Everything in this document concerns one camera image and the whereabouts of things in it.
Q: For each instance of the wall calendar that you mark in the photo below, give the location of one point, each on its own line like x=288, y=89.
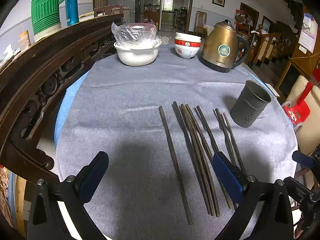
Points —
x=308, y=34

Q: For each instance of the bottom white red bowl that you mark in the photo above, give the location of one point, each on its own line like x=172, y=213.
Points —
x=186, y=52

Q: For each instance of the grey tablecloth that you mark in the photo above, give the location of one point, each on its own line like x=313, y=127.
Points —
x=116, y=110

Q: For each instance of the green thermos jug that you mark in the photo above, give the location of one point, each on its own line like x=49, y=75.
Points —
x=45, y=17

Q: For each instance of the wooden background chair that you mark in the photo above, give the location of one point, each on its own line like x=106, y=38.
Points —
x=200, y=23

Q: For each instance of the red plastic stool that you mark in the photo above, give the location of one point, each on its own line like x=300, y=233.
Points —
x=299, y=112

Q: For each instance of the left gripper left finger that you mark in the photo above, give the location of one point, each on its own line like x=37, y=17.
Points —
x=46, y=220

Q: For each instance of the brown chopstick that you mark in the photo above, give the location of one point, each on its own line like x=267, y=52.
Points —
x=217, y=205
x=201, y=161

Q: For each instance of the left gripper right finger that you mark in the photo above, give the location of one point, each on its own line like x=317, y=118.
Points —
x=275, y=218

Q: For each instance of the gold electric kettle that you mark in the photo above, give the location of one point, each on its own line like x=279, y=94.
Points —
x=224, y=49

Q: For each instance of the carved dark wooden chair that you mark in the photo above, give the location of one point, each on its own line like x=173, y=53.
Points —
x=34, y=83

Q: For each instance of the blue thermos bottle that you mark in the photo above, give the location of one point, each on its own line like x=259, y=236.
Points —
x=72, y=14

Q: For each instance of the grey chopstick holder cup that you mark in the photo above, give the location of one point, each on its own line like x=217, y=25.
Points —
x=249, y=105

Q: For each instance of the white pot with plastic bag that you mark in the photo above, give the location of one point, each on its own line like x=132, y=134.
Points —
x=137, y=44

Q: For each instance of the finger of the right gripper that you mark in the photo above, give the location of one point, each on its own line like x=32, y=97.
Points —
x=299, y=192
x=303, y=159

